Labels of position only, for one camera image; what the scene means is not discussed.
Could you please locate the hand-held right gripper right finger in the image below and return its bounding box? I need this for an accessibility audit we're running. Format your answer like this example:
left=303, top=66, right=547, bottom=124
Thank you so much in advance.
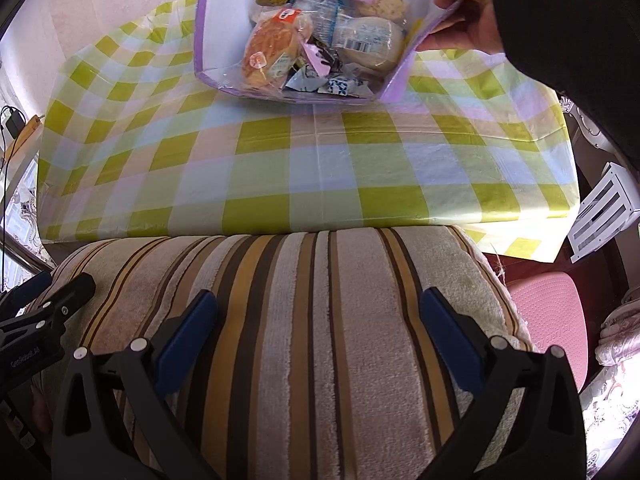
left=420, top=287, right=588, bottom=480

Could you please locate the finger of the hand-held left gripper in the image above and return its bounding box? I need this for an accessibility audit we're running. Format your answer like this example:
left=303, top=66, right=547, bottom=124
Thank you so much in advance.
left=22, top=272, right=97, bottom=333
left=0, top=271, right=53, bottom=311

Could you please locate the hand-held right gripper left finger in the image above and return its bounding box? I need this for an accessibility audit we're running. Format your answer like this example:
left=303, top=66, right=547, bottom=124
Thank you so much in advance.
left=50, top=289, right=218, bottom=480

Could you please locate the round rice cake packet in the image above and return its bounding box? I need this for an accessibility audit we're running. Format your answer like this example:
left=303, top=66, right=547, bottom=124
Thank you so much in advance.
left=332, top=15, right=406, bottom=73

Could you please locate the clear bin of snacks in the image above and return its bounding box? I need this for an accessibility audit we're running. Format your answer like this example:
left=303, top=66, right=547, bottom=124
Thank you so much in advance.
left=192, top=0, right=466, bottom=107

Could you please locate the pink plastic chair seat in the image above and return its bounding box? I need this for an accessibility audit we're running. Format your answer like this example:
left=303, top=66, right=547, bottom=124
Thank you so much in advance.
left=505, top=271, right=590, bottom=393

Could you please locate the striped beige blanket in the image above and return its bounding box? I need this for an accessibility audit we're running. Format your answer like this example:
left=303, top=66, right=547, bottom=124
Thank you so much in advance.
left=27, top=225, right=533, bottom=480

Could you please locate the mauve patterned curtain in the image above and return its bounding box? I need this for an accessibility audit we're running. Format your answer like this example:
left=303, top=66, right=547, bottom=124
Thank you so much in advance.
left=595, top=295, right=640, bottom=461

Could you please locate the white slatted stool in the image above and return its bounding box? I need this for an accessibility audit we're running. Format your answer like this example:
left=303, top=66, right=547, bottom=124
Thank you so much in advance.
left=567, top=162, right=640, bottom=263

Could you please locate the green checked tablecloth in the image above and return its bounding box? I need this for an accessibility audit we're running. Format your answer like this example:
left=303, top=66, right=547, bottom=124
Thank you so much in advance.
left=37, top=0, right=581, bottom=263

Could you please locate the small blue white packet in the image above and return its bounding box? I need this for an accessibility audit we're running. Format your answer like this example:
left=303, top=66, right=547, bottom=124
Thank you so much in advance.
left=320, top=74, right=373, bottom=97

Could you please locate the bread bun clear packet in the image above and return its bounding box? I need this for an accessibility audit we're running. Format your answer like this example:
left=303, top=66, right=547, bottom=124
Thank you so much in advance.
left=242, top=7, right=313, bottom=88

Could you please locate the dark grain clear packet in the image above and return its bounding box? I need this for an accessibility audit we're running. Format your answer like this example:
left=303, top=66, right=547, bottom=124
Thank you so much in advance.
left=300, top=0, right=351, bottom=41

